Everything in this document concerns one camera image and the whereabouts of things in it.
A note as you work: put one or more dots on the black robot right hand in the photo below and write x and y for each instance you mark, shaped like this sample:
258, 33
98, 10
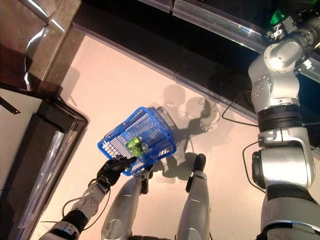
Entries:
307, 17

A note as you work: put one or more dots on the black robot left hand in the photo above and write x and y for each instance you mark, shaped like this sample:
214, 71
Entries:
111, 170

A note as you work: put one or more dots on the blue plastic shopping basket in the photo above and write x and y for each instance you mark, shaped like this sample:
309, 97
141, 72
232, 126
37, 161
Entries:
155, 122

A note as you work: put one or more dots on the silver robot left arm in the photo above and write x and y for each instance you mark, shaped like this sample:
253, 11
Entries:
87, 200

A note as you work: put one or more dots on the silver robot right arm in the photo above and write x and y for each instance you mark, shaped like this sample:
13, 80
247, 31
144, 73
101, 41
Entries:
282, 162

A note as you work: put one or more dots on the silver robot left leg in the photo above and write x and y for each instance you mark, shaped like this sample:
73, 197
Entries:
120, 207

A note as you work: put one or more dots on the silver robot leg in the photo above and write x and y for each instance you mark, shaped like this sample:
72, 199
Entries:
120, 207
195, 207

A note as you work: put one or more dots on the black glass-front cabinet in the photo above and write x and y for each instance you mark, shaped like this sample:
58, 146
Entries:
37, 150

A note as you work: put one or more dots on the silver robot right leg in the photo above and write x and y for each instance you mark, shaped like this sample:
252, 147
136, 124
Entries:
195, 207

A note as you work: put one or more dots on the black store shelf unit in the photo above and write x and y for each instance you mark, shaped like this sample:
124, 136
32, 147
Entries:
175, 50

